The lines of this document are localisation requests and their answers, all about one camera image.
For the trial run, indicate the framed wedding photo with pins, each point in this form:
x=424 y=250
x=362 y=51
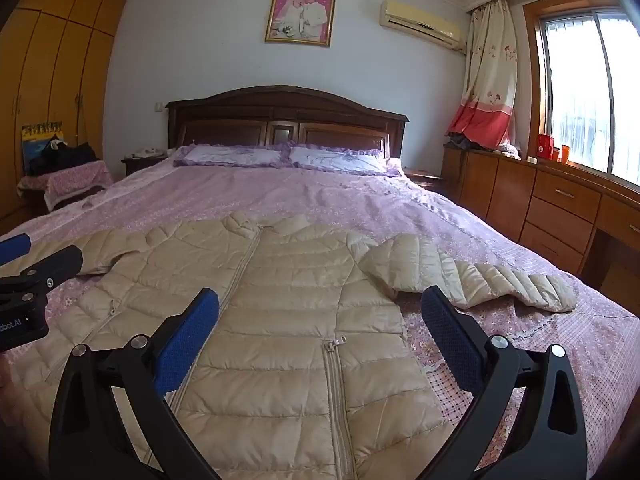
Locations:
x=300 y=15

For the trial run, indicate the black bag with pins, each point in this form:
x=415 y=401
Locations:
x=65 y=157

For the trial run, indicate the beige puffer jacket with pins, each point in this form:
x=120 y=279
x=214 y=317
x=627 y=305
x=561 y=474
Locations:
x=290 y=310

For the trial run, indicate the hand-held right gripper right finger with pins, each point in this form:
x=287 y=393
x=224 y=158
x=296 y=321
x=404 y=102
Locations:
x=452 y=340

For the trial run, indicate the yellow wooden wardrobe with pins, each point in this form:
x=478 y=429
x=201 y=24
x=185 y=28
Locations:
x=45 y=60

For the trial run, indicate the white cloth on nightstand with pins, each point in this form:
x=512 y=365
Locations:
x=150 y=152

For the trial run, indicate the dark wooden nightstand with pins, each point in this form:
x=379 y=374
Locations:
x=425 y=179
x=137 y=164

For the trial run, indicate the cream and red curtain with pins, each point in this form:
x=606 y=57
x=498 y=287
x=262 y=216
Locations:
x=487 y=75

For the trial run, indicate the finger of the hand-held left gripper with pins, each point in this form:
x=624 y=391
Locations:
x=55 y=267
x=14 y=249

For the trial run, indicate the pink floral bedspread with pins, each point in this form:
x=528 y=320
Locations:
x=320 y=195

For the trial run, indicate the small table with pink cloth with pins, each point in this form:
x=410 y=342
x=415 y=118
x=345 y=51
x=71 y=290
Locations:
x=70 y=180

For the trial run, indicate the wall air conditioner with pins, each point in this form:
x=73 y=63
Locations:
x=420 y=22

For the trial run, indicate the purple ruffled pillow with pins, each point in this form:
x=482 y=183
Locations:
x=227 y=156
x=340 y=161

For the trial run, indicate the blue painting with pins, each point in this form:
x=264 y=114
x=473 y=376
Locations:
x=32 y=135

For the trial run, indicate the long wooden drawer cabinet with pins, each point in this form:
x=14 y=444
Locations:
x=530 y=200

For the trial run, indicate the pile of dark clothes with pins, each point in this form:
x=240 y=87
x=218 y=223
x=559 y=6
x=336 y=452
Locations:
x=467 y=141

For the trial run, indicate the window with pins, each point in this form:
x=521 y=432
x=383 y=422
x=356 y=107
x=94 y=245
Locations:
x=585 y=85

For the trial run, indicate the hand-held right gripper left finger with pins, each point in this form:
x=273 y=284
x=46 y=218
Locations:
x=187 y=340

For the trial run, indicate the red box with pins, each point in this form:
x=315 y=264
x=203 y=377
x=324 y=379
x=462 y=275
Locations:
x=544 y=147

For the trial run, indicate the dark wooden bed headboard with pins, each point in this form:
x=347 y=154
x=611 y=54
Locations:
x=285 y=110

